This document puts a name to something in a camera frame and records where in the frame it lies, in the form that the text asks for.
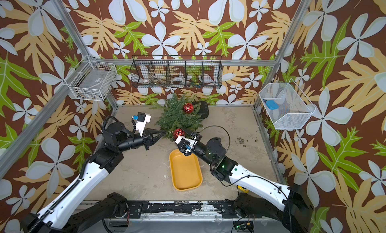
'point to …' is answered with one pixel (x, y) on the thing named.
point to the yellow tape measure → (244, 190)
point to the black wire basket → (174, 71)
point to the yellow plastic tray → (185, 170)
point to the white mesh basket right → (285, 106)
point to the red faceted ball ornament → (188, 108)
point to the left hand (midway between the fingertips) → (165, 131)
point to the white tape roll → (178, 80)
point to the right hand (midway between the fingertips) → (179, 131)
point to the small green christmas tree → (172, 116)
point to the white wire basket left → (92, 80)
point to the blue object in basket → (271, 104)
